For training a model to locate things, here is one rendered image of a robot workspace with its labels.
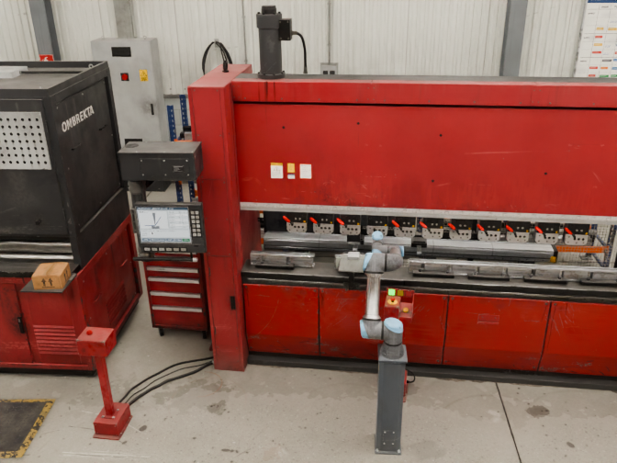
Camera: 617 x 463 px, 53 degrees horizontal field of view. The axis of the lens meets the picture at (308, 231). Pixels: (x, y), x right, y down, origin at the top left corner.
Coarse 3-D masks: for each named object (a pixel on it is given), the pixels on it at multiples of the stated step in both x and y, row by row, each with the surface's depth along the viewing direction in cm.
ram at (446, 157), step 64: (256, 128) 434; (320, 128) 428; (384, 128) 422; (448, 128) 416; (512, 128) 410; (576, 128) 404; (256, 192) 455; (320, 192) 448; (384, 192) 441; (448, 192) 435; (512, 192) 428; (576, 192) 422
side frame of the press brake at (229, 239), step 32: (192, 96) 410; (224, 96) 406; (192, 128) 418; (224, 128) 415; (224, 160) 425; (224, 192) 435; (224, 224) 446; (256, 224) 522; (224, 256) 457; (224, 288) 469; (224, 320) 481; (224, 352) 495
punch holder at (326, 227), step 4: (316, 216) 456; (320, 216) 456; (324, 216) 455; (328, 216) 455; (332, 216) 454; (316, 220) 458; (320, 220) 457; (324, 220) 457; (328, 220) 456; (332, 220) 456; (316, 224) 459; (320, 224) 458; (324, 224) 458; (328, 224) 457; (332, 224) 457; (316, 228) 460; (320, 228) 460; (324, 228) 460; (328, 228) 459; (332, 228) 458; (316, 232) 462; (320, 232) 461; (324, 232) 461; (328, 232) 460; (332, 232) 462
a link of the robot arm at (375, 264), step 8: (368, 256) 385; (376, 256) 385; (384, 256) 384; (368, 264) 384; (376, 264) 383; (384, 264) 383; (368, 272) 385; (376, 272) 383; (368, 280) 386; (376, 280) 385; (368, 288) 386; (376, 288) 385; (368, 296) 386; (376, 296) 385; (368, 304) 385; (376, 304) 385; (368, 312) 385; (376, 312) 385; (360, 320) 388; (368, 320) 383; (376, 320) 383; (368, 328) 382; (376, 328) 382; (368, 336) 384; (376, 336) 383
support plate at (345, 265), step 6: (342, 258) 462; (360, 258) 462; (342, 264) 454; (348, 264) 454; (354, 264) 454; (360, 264) 454; (342, 270) 445; (348, 270) 445; (354, 270) 445; (360, 270) 445
